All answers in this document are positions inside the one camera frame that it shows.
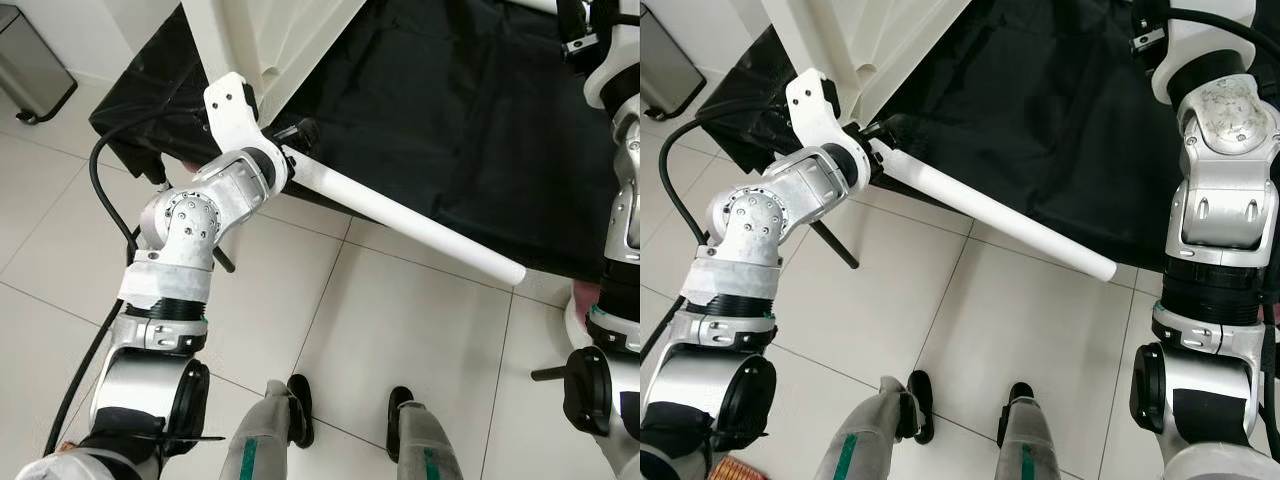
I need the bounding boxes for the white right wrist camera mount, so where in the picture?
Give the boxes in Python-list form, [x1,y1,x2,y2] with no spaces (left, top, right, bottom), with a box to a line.
[1148,0,1259,107]
[582,22,641,113]

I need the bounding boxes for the grey left robot foot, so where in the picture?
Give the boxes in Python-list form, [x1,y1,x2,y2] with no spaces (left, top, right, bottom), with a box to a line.
[813,368,938,480]
[218,373,316,480]

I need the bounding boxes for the black tablecloth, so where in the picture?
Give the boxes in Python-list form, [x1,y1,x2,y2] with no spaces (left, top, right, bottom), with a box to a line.
[90,0,641,288]
[720,0,1280,273]

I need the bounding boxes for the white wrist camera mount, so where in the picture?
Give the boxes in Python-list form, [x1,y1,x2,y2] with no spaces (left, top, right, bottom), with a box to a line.
[582,22,641,113]
[1148,0,1259,107]
[784,67,873,197]
[202,72,293,193]

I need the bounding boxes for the grey robot foot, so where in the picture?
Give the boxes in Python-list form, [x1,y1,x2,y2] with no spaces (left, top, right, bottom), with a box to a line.
[995,380,1063,480]
[385,384,468,480]
[813,368,938,480]
[218,373,316,480]

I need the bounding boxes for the white plastic table leg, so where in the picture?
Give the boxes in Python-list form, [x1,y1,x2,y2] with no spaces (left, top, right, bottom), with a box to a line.
[868,138,1120,284]
[283,145,529,287]

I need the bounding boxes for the orange striped floor object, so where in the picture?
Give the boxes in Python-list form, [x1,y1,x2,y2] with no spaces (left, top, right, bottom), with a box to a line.
[713,454,763,480]

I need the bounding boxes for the grey right robot foot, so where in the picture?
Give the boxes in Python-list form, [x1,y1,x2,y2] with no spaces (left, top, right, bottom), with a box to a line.
[385,384,468,480]
[995,380,1063,480]

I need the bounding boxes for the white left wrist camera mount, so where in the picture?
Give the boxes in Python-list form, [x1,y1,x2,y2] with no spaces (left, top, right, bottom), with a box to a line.
[202,72,293,193]
[784,67,873,197]

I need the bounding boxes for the grey pedal bin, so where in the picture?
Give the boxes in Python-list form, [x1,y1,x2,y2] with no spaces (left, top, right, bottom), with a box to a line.
[0,4,80,127]
[640,4,708,124]

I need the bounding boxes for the white round pedestal base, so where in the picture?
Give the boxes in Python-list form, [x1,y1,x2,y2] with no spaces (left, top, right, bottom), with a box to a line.
[563,290,603,353]

